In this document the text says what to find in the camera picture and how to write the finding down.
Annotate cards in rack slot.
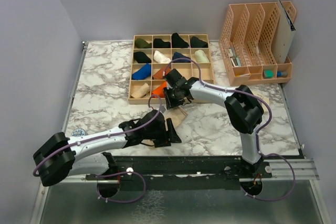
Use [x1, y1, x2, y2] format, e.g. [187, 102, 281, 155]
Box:
[228, 46, 250, 77]

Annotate grey folder in rack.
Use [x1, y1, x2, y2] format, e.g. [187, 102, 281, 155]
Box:
[271, 0, 297, 64]

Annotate olive green rolled cloth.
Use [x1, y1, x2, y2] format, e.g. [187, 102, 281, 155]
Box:
[134, 38, 152, 49]

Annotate orange rolled cloth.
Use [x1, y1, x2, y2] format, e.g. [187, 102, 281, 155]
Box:
[151, 82, 167, 98]

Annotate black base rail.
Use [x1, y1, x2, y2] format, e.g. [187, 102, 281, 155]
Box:
[86, 156, 272, 191]

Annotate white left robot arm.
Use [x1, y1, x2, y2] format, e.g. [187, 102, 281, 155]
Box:
[33, 110, 182, 187]

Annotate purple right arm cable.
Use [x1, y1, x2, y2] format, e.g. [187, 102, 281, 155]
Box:
[162, 58, 296, 202]

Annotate blue grey cylinder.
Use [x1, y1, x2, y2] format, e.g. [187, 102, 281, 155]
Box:
[277, 71, 288, 78]

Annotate black rolled cloth left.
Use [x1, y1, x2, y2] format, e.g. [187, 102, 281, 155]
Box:
[133, 51, 152, 63]

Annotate pink file organizer rack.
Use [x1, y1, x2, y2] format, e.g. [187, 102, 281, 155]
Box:
[219, 2, 292, 86]

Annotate wooden compartment tray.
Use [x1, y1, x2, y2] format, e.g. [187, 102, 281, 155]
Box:
[128, 34, 215, 104]

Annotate blue rolled cloth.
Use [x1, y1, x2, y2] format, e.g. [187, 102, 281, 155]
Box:
[131, 63, 152, 80]

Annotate navy rolled cloth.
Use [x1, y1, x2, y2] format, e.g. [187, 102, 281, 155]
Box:
[172, 52, 191, 63]

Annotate dark green rolled cloth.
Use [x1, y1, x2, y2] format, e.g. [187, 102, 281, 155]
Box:
[190, 36, 208, 48]

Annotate beige boxer underwear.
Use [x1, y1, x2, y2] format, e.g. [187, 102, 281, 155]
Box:
[145, 108, 187, 148]

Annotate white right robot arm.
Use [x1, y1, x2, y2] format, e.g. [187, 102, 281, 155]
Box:
[163, 69, 264, 177]

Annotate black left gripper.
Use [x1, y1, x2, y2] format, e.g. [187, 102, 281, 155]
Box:
[144, 118, 181, 147]

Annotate white rolled cloth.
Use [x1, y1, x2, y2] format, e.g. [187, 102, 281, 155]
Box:
[153, 50, 171, 64]

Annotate black rolled cloth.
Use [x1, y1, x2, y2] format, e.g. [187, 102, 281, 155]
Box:
[171, 33, 189, 48]
[153, 38, 171, 48]
[133, 51, 152, 63]

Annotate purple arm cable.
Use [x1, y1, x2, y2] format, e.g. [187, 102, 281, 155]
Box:
[32, 94, 163, 204]
[162, 58, 296, 202]

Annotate beige rolled cloth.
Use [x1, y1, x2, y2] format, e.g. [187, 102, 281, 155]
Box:
[131, 83, 150, 99]

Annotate brown rolled cloth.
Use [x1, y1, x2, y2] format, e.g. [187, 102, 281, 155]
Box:
[152, 65, 165, 80]

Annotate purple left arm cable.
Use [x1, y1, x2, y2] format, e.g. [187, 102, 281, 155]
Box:
[32, 94, 163, 204]

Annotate pale green rolled cloth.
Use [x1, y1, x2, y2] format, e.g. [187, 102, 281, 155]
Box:
[194, 50, 210, 63]

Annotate cream folded underwear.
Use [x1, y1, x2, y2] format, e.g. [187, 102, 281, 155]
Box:
[252, 89, 269, 105]

